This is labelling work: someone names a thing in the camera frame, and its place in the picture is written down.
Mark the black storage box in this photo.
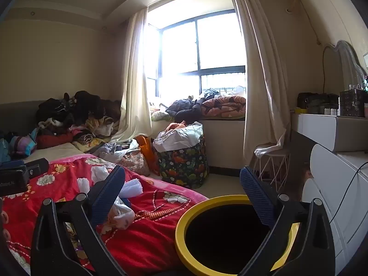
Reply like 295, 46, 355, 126
339, 89, 368, 117

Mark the grey headboard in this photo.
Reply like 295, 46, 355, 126
0, 101, 41, 136

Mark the dark jacket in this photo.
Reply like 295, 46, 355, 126
165, 97, 206, 124

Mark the black bag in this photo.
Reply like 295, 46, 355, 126
297, 92, 340, 115

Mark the striped purple cloth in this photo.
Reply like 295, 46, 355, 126
8, 135, 38, 159

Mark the white foam fruit net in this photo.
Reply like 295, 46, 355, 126
78, 164, 143, 199

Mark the red floral blanket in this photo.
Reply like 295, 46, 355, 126
0, 154, 209, 276

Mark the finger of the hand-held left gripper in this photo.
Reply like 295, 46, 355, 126
0, 158, 50, 179

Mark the pile of dark clothes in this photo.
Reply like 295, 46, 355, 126
36, 90, 125, 150

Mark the window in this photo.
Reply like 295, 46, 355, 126
143, 8, 248, 98

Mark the dinosaur print laundry basket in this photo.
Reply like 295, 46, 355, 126
153, 121, 209, 189

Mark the cream curtain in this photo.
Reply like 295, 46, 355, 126
111, 7, 153, 145
228, 0, 291, 168

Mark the floral cloth bag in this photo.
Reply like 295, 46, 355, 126
115, 147, 150, 176

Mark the black bin with yellow rim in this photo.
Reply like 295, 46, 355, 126
175, 195, 301, 276

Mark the orange bag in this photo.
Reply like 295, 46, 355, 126
135, 135, 160, 176

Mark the white wire stool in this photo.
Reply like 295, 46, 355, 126
254, 143, 291, 193

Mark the clear printed snack wrapper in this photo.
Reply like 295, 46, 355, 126
109, 198, 135, 231

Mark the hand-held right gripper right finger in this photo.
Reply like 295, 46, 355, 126
239, 166, 335, 276

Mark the white dresser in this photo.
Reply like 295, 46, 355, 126
290, 112, 368, 266

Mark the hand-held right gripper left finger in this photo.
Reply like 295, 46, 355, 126
30, 165, 127, 276

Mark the black cable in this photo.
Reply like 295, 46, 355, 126
330, 161, 368, 222

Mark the wavy frame mirror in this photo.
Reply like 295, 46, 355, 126
322, 40, 368, 93

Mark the beige bed sheet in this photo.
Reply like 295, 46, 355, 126
22, 142, 84, 165

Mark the pale lavender cloth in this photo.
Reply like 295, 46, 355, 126
94, 141, 139, 162

